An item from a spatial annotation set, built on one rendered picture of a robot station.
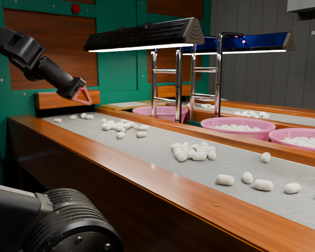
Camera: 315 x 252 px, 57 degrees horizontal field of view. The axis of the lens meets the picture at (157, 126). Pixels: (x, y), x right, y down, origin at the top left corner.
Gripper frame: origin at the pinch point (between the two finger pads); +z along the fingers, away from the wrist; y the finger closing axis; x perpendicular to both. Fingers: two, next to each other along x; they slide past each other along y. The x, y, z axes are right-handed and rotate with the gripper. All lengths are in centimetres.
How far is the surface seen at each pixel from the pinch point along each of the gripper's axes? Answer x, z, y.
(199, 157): 2.1, 14.6, -40.3
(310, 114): -53, 80, -31
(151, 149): 4.8, 13.2, -24.1
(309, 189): 1, 18, -66
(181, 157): 4.7, 11.3, -37.9
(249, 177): 4, 12, -57
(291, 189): 3, 14, -65
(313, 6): -214, 154, 42
